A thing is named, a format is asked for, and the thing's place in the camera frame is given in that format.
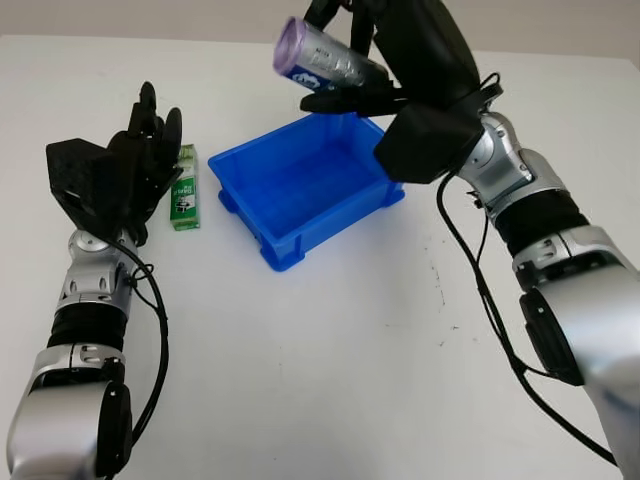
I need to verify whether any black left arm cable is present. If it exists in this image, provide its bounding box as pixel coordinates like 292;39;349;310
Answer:
112;238;171;451

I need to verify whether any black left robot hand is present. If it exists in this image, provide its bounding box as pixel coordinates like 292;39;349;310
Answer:
102;82;186;247

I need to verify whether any blue plastic tray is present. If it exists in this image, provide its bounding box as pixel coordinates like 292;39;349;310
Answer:
207;113;406;273

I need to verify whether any green carton box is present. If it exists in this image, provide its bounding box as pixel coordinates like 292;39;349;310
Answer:
168;144;204;233

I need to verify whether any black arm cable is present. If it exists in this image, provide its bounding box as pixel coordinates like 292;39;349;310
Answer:
112;238;171;451
437;72;620;467

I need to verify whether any purple capped cylindrical bottle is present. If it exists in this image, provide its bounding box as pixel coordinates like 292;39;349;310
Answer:
272;16;392;94

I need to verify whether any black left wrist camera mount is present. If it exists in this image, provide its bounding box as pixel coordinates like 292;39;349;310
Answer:
45;139;126;232

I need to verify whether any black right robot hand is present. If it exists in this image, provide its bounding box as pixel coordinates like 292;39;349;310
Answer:
299;0;484;119

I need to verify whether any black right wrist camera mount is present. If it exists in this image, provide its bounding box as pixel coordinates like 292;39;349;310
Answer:
374;102;482;184

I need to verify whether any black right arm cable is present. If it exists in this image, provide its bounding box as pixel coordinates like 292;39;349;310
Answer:
437;72;620;467

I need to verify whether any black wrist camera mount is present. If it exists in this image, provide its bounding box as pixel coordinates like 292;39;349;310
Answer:
374;102;482;184
45;139;126;232

